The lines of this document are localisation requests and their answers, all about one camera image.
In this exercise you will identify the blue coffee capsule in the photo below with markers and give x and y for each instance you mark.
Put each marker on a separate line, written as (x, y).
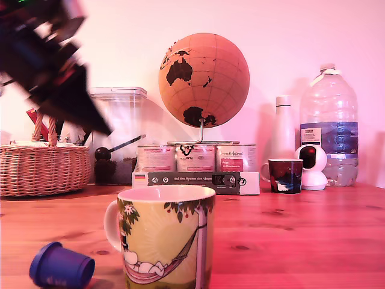
(60, 265)

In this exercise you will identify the black coffee scoop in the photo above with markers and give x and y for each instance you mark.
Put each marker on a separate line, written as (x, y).
(103, 154)

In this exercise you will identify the black pen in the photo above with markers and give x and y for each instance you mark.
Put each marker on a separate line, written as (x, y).
(57, 128)

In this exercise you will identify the red packet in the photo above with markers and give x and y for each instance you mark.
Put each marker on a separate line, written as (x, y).
(31, 115)

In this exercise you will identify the clear plastic storage container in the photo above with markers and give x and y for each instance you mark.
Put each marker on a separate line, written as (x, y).
(129, 120)

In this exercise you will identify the white paper sheet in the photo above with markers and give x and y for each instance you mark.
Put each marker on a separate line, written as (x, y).
(27, 144)

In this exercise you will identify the cork globe on metal stand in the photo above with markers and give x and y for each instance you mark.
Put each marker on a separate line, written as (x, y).
(208, 78)

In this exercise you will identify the grey white cardboard box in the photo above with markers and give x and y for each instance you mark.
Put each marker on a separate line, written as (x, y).
(193, 180)

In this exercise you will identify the yellow illustrated mug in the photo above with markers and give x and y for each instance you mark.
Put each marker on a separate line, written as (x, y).
(164, 234)

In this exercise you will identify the white insulated bottle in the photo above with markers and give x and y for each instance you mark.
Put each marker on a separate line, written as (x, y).
(283, 132)

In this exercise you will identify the small dark illustrated mug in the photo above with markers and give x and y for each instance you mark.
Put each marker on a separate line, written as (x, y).
(286, 176)

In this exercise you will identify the large clear water bottle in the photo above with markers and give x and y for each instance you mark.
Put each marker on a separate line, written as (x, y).
(331, 105)

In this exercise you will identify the small white round camera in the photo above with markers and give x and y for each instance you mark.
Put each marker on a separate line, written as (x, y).
(316, 168)

